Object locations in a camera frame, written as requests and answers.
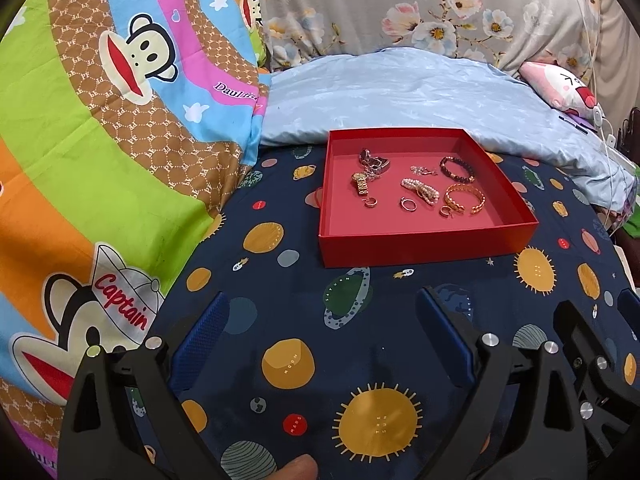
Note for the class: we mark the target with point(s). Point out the person's left hand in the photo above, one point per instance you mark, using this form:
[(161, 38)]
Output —
[(295, 470)]

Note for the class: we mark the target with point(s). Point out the gold hoop earring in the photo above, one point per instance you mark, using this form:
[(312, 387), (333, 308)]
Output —
[(445, 211), (370, 203), (407, 204)]

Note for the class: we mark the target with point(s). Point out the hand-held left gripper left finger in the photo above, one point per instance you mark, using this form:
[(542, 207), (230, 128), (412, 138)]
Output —
[(205, 330)]

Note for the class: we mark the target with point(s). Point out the silver ornate earring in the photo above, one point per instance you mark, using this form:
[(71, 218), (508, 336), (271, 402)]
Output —
[(418, 170), (431, 172)]

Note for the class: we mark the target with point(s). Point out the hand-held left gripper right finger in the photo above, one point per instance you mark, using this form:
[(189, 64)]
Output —
[(445, 340)]

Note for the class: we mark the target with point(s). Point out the silver wristwatch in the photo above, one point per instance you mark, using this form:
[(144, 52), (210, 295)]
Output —
[(375, 161)]

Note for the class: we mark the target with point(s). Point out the floral grey pillow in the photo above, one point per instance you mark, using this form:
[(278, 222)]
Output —
[(400, 5)]

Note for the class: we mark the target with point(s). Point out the red cardboard box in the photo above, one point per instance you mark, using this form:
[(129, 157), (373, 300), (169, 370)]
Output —
[(495, 210)]

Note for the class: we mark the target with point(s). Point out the light blue pillow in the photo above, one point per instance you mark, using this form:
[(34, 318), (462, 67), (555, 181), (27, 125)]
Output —
[(400, 95)]

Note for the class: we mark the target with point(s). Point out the navy planet print blanket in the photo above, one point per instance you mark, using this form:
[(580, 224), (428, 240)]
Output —
[(300, 310)]

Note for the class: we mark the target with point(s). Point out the pink plush pillow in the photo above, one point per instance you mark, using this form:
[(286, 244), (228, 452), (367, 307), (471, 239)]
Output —
[(560, 85)]

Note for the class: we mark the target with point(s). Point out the green cloth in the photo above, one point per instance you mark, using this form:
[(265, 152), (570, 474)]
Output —
[(634, 217)]

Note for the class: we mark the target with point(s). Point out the beige cloth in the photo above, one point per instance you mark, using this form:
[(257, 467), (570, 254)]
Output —
[(620, 50)]

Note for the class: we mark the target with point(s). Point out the gold bangle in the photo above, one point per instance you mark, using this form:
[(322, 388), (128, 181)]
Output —
[(457, 197)]

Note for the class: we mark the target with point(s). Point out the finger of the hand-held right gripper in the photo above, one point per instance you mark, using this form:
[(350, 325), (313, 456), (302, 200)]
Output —
[(631, 305), (575, 330)]

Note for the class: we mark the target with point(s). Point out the cartoon monkey blanket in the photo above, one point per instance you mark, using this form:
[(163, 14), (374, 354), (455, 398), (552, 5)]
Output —
[(100, 160)]

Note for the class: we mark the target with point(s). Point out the gold wristwatch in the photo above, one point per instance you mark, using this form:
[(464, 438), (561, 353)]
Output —
[(361, 184)]

